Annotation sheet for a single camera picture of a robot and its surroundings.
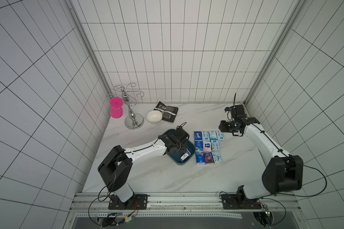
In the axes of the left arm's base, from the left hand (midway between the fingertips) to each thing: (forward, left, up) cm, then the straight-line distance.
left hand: (179, 148), depth 85 cm
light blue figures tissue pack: (+5, -24, -5) cm, 25 cm away
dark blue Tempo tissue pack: (+10, -13, -4) cm, 17 cm away
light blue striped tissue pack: (-3, -23, -5) cm, 24 cm away
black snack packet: (+33, +7, -5) cm, 35 cm away
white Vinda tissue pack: (-5, -4, +1) cm, 6 cm away
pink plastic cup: (+18, +38, +21) cm, 46 cm away
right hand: (+12, -23, +7) cm, 27 cm away
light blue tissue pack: (+12, -29, -5) cm, 32 cm away
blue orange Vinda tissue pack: (+5, -13, -5) cm, 15 cm away
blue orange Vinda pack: (-2, -13, -4) cm, 14 cm away
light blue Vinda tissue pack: (+12, -19, -5) cm, 23 cm away
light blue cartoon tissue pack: (+13, -24, -5) cm, 28 cm away
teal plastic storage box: (-4, +2, -3) cm, 6 cm away
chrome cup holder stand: (+25, +35, -6) cm, 43 cm away
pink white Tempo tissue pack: (+4, -19, -5) cm, 20 cm away
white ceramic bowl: (+28, +19, -4) cm, 34 cm away
